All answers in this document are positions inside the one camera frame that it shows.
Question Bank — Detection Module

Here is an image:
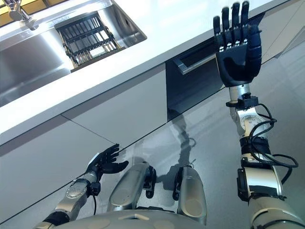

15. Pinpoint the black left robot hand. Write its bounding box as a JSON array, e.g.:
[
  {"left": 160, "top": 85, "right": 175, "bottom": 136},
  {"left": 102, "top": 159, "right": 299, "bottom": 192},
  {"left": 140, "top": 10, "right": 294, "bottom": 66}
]
[{"left": 87, "top": 143, "right": 129, "bottom": 176}]

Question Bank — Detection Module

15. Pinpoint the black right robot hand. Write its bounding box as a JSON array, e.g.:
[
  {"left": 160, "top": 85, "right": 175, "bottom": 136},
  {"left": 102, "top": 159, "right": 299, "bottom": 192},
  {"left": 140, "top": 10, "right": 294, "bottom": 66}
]
[{"left": 213, "top": 0, "right": 263, "bottom": 88}]

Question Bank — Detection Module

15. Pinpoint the black dishwasher door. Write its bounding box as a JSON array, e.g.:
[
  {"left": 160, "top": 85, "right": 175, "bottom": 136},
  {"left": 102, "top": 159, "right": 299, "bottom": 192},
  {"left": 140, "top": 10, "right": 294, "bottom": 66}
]
[{"left": 164, "top": 11, "right": 266, "bottom": 122}]

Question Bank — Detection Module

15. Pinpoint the silver left robot leg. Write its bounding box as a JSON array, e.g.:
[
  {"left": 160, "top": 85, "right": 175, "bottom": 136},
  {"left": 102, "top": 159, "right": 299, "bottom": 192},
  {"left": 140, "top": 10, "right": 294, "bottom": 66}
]
[{"left": 106, "top": 161, "right": 157, "bottom": 213}]

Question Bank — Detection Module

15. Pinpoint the silver robot leg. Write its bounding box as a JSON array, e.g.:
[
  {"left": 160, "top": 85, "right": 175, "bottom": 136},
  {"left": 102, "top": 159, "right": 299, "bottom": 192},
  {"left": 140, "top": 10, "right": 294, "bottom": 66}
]
[
  {"left": 172, "top": 165, "right": 207, "bottom": 226},
  {"left": 106, "top": 161, "right": 157, "bottom": 213}
]

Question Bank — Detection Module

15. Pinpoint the grey cabinet door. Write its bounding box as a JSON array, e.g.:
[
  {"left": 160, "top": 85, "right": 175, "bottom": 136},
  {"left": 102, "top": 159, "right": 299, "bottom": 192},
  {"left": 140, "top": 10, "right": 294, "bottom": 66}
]
[
  {"left": 61, "top": 62, "right": 169, "bottom": 149},
  {"left": 0, "top": 115, "right": 126, "bottom": 224}
]

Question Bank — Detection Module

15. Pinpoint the silver robot torso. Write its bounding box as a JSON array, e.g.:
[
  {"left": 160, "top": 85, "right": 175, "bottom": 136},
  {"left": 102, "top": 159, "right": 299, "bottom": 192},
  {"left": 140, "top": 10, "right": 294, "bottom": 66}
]
[{"left": 51, "top": 209, "right": 208, "bottom": 229}]

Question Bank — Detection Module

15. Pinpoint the silver right robot leg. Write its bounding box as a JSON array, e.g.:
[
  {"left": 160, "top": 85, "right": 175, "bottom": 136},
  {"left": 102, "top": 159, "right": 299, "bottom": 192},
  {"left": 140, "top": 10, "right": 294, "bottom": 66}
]
[{"left": 172, "top": 165, "right": 207, "bottom": 226}]

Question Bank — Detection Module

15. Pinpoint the black dish rack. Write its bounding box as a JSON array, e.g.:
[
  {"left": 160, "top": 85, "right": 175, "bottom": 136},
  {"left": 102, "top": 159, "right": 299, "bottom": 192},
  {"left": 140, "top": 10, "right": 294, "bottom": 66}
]
[{"left": 54, "top": 11, "right": 125, "bottom": 72}]

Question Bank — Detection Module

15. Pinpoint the stainless steel sink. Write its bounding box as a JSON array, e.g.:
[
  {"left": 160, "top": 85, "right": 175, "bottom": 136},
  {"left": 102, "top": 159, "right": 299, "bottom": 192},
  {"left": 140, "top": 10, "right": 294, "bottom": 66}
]
[{"left": 0, "top": 0, "right": 148, "bottom": 108}]

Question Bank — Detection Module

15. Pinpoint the chrome faucet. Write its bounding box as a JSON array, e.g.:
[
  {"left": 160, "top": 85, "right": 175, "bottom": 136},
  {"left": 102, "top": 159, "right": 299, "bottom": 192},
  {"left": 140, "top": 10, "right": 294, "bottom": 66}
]
[{"left": 4, "top": 0, "right": 39, "bottom": 31}]

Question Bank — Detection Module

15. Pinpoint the silver dishwasher handle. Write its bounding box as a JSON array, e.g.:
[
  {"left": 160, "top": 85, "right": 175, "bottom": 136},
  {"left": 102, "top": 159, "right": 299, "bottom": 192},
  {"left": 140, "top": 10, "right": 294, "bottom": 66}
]
[{"left": 172, "top": 51, "right": 219, "bottom": 75}]

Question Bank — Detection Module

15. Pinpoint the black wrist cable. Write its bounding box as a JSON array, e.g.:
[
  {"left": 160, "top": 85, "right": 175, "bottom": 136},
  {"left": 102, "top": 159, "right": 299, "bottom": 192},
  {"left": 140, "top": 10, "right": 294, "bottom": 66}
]
[{"left": 247, "top": 103, "right": 299, "bottom": 185}]

